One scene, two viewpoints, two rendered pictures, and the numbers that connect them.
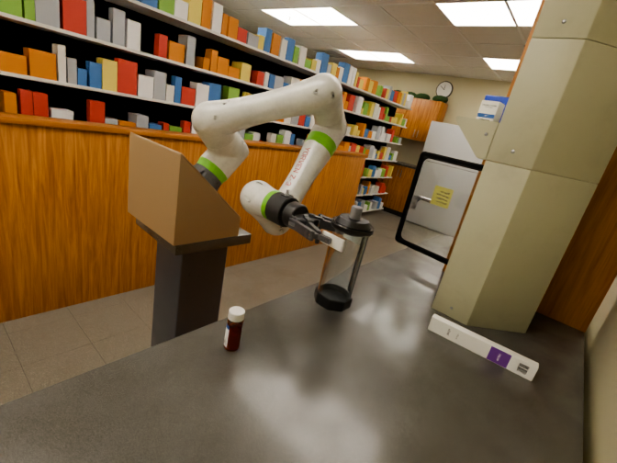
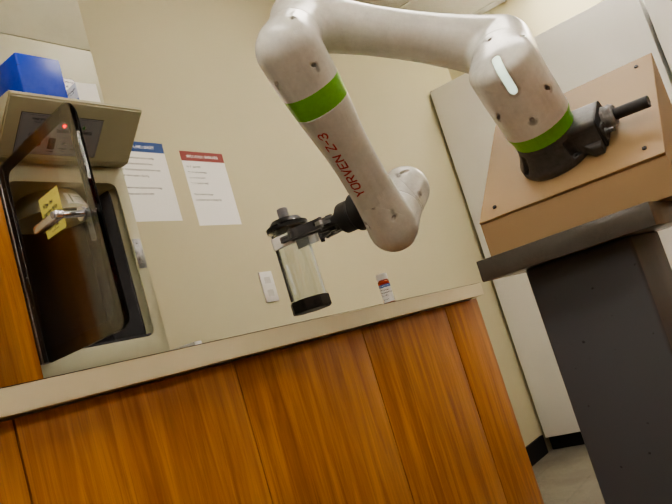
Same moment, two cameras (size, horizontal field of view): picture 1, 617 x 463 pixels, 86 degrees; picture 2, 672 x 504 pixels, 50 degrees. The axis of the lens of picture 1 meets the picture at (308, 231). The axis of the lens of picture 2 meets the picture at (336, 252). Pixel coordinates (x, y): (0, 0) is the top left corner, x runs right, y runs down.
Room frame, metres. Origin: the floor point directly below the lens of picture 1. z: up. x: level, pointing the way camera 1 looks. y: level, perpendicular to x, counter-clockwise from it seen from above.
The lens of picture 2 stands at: (2.58, -0.07, 0.85)
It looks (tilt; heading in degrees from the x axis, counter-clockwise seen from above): 8 degrees up; 178
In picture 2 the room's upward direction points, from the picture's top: 17 degrees counter-clockwise
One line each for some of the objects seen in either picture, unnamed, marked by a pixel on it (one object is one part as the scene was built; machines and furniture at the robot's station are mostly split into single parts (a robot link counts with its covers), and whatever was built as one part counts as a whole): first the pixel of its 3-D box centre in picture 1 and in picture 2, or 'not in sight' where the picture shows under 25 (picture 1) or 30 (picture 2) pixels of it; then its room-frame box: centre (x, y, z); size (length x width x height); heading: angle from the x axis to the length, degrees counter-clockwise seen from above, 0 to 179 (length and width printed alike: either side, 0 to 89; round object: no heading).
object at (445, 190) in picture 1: (440, 208); (57, 239); (1.32, -0.49, 1.19); 0.30 x 0.01 x 0.40; 46
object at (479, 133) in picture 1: (484, 141); (70, 132); (1.11, -0.48, 1.46); 0.32 x 0.11 x 0.10; 143
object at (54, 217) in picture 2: not in sight; (58, 221); (1.39, -0.46, 1.20); 0.10 x 0.05 x 0.03; 46
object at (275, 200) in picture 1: (284, 208); (364, 207); (0.94, 0.08, 1.16); 0.09 x 0.06 x 0.12; 143
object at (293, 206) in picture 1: (301, 219); (340, 219); (0.89, 0.03, 1.16); 0.09 x 0.08 x 0.07; 53
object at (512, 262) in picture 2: (194, 229); (588, 239); (1.23, 0.45, 0.92); 0.32 x 0.32 x 0.04; 51
